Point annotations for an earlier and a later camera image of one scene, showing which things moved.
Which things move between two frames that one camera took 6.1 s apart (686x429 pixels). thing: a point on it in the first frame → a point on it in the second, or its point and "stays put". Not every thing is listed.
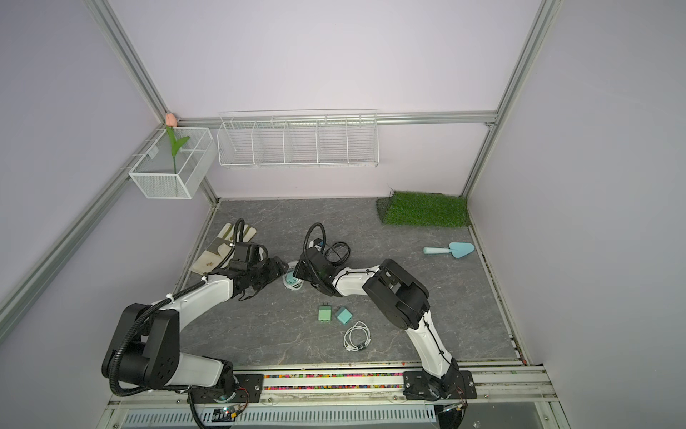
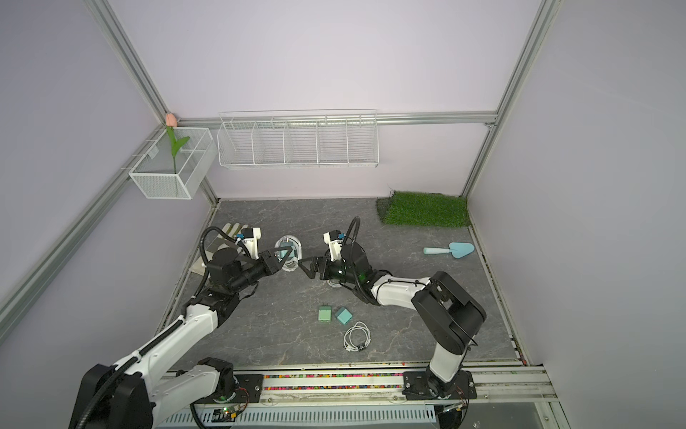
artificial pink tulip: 171,123 stays put
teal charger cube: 290,279 → 283,252
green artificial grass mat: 423,209 stays put
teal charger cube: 344,315 stays put
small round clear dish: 288,279 → 292,260
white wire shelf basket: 299,138 stays put
